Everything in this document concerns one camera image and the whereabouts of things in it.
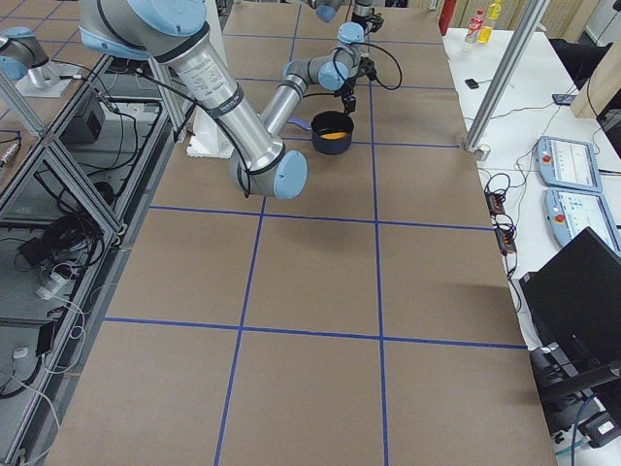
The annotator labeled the dark blue pot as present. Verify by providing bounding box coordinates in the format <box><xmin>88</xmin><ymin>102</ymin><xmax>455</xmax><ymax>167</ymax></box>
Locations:
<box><xmin>287</xmin><ymin>111</ymin><xmax>354</xmax><ymax>155</ymax></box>

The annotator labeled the black monitor stand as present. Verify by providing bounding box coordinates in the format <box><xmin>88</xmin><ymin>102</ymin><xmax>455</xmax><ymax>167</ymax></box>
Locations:
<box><xmin>530</xmin><ymin>347</ymin><xmax>620</xmax><ymax>449</ymax></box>

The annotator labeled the white column base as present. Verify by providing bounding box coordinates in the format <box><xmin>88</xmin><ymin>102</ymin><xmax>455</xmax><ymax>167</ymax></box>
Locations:
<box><xmin>187</xmin><ymin>0</ymin><xmax>232</xmax><ymax>158</ymax></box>

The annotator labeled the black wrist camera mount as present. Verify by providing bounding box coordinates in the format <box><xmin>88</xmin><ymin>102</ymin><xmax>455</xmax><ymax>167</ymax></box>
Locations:
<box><xmin>358</xmin><ymin>57</ymin><xmax>377</xmax><ymax>82</ymax></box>

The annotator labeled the lower teach pendant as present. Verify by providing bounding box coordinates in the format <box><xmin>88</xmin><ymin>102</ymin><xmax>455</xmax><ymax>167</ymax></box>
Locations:
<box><xmin>544</xmin><ymin>187</ymin><xmax>620</xmax><ymax>252</ymax></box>

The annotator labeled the upper teach pendant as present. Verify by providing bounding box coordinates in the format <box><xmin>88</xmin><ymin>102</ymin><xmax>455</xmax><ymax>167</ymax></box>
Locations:
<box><xmin>534</xmin><ymin>136</ymin><xmax>603</xmax><ymax>192</ymax></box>

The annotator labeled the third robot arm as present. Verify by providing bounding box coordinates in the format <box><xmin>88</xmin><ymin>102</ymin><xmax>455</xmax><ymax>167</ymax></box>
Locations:
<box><xmin>1</xmin><ymin>1</ymin><xmax>384</xmax><ymax>91</ymax></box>

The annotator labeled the yellow toy corn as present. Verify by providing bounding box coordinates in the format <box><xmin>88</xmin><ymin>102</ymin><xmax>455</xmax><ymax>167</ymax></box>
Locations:
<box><xmin>319</xmin><ymin>131</ymin><xmax>349</xmax><ymax>141</ymax></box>

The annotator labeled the black laptop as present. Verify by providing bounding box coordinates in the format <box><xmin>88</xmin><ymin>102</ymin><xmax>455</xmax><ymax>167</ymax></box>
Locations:
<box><xmin>520</xmin><ymin>227</ymin><xmax>620</xmax><ymax>362</ymax></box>

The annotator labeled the teach pendant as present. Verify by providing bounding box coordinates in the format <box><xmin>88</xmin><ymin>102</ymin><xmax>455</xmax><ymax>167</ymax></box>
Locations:
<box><xmin>534</xmin><ymin>136</ymin><xmax>603</xmax><ymax>192</ymax></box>
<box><xmin>544</xmin><ymin>187</ymin><xmax>620</xmax><ymax>252</ymax></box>

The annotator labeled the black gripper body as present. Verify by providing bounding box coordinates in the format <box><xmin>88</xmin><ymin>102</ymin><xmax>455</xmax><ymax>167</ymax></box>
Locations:
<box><xmin>351</xmin><ymin>7</ymin><xmax>384</xmax><ymax>33</ymax></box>
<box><xmin>339</xmin><ymin>82</ymin><xmax>355</xmax><ymax>100</ymax></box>

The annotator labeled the black orange power strip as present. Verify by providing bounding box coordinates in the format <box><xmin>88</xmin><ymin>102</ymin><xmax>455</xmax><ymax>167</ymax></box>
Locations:
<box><xmin>485</xmin><ymin>192</ymin><xmax>517</xmax><ymax>256</ymax></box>

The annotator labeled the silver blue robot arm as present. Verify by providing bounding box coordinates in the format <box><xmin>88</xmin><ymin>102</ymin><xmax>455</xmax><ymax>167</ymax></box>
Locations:
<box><xmin>79</xmin><ymin>1</ymin><xmax>365</xmax><ymax>199</ymax></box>
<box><xmin>302</xmin><ymin>0</ymin><xmax>384</xmax><ymax>33</ymax></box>

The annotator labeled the red drink bottle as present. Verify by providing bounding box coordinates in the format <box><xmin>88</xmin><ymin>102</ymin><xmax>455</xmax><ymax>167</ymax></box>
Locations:
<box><xmin>464</xmin><ymin>9</ymin><xmax>484</xmax><ymax>46</ymax></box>

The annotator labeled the aluminium frame post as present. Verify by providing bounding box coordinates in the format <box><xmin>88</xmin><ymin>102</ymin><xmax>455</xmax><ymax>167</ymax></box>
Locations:
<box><xmin>463</xmin><ymin>0</ymin><xmax>550</xmax><ymax>161</ymax></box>

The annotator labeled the yellow drink bottle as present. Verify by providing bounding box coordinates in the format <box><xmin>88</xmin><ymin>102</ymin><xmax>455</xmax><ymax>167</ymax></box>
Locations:
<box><xmin>477</xmin><ymin>0</ymin><xmax>502</xmax><ymax>44</ymax></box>

